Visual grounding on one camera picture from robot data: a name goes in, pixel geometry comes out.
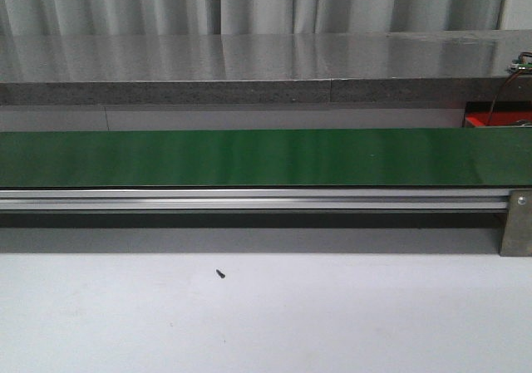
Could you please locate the grey curtain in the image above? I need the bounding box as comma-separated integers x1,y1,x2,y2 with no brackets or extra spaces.
1,0,531,36

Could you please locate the red black wire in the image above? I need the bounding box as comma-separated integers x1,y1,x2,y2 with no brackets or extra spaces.
485,52,532,128

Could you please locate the green conveyor belt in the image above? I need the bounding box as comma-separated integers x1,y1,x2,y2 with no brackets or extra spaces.
1,127,531,188

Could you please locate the aluminium conveyor frame rail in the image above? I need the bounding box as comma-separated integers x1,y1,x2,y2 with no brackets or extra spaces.
1,188,510,211

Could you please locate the small green circuit board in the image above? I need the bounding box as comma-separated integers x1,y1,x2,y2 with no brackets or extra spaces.
508,56,532,74

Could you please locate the grey stone counter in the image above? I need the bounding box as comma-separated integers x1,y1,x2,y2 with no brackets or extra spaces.
1,30,531,106

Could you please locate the red plastic tray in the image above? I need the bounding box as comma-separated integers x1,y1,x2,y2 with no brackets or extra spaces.
463,101,531,127

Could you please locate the steel conveyor end bracket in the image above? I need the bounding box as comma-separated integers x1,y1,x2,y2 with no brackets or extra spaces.
500,189,532,257

